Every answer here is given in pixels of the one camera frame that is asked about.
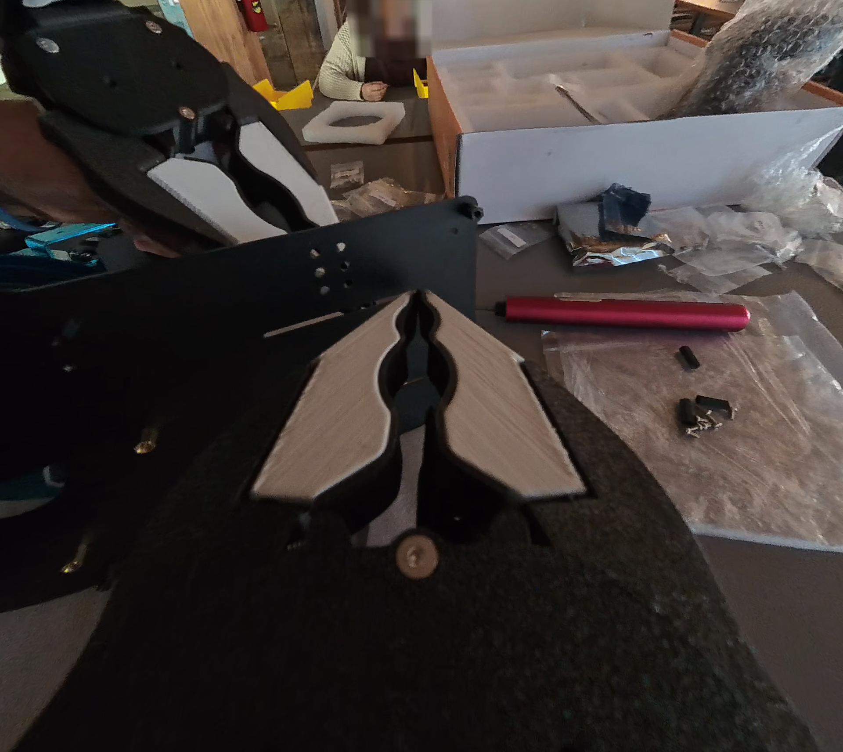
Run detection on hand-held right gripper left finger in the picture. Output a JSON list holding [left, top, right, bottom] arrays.
[[249, 292, 418, 504]]

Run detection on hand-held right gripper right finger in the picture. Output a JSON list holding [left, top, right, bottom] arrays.
[[421, 289, 589, 504]]

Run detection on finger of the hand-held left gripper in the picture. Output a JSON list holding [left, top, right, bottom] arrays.
[[145, 154, 291, 246], [226, 65, 341, 234]]

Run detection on blue hobby robot arm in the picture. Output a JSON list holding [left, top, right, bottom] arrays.
[[0, 195, 482, 616]]

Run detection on person's left hand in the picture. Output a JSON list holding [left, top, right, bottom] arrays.
[[0, 100, 187, 259]]

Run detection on white foam insert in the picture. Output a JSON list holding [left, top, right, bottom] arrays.
[[300, 100, 407, 147]]

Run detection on narrow clear sleeve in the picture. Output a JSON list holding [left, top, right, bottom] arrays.
[[553, 291, 673, 305]]

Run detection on red screwdriver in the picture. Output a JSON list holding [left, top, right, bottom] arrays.
[[493, 295, 753, 334]]

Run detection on cluster of small screws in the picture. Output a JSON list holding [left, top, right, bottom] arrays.
[[681, 406, 739, 438]]

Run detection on silver foil bag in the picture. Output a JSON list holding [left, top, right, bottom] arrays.
[[555, 183, 677, 273]]

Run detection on large clear zip bag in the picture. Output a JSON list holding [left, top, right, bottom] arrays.
[[540, 289, 843, 553]]

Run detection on orange cardboard box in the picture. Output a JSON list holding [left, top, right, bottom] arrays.
[[425, 0, 843, 226]]

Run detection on pile of clear parts bags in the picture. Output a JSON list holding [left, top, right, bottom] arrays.
[[657, 129, 843, 297]]

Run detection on bubble wrap bundle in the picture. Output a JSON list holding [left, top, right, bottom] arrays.
[[670, 0, 843, 122]]

